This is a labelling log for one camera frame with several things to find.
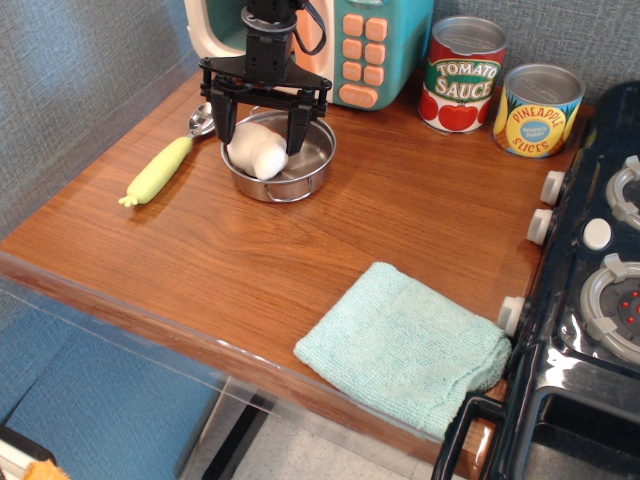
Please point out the black rimmed basket corner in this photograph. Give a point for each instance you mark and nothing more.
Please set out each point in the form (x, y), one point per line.
(22, 458)

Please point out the light teal folded cloth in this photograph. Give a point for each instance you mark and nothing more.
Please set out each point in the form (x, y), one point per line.
(404, 350)

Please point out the small steel pot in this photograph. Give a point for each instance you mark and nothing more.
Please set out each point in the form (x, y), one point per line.
(306, 171)

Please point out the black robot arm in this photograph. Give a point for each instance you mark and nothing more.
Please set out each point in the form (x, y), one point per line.
(267, 74)

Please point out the spoon with green handle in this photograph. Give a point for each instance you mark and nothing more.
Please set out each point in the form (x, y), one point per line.
(157, 173)

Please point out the pineapple slices can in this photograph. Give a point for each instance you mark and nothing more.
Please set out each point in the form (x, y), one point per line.
(537, 109)

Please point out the grey stove knob lower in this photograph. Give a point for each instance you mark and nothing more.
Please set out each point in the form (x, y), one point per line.
(510, 313)

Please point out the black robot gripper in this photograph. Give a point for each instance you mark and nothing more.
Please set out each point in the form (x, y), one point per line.
(267, 71)

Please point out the black toy stove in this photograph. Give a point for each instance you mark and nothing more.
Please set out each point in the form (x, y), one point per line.
(571, 409)

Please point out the toy microwave teal and cream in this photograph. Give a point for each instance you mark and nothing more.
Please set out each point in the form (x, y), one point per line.
(367, 49)

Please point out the grey stove knob middle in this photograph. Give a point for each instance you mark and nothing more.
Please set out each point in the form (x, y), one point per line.
(539, 226)

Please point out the white plush mushroom toy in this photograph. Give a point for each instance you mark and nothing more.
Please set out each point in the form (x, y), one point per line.
(258, 151)

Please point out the grey stove knob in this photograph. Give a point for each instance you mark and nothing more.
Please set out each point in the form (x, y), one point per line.
(552, 186)
(539, 226)
(510, 313)

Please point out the grey stove knob upper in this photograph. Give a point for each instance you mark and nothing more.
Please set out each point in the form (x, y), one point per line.
(552, 186)

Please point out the tomato sauce can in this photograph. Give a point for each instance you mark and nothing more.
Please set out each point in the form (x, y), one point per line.
(465, 57)

